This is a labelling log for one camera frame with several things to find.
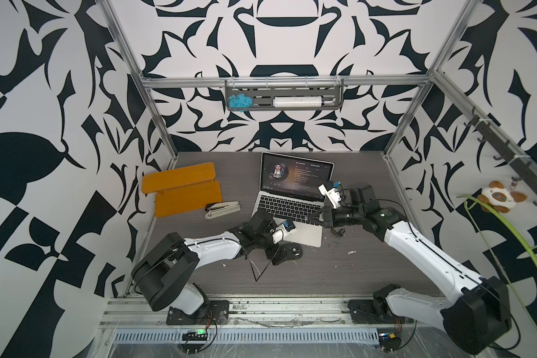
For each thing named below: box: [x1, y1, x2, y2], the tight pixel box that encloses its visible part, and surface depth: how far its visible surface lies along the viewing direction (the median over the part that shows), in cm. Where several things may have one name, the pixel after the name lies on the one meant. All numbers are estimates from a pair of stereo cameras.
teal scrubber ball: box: [227, 93, 254, 112], surface depth 93 cm
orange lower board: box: [155, 180, 223, 218], surface depth 104 cm
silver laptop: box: [252, 152, 335, 248], surface depth 98 cm
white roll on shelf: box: [272, 96, 323, 108], surface depth 92 cm
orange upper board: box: [141, 161, 217, 194], surface depth 96 cm
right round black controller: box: [378, 332, 403, 353], surface depth 73 cm
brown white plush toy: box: [477, 180, 528, 214], surface depth 61 cm
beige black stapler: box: [204, 200, 241, 220], surface depth 99 cm
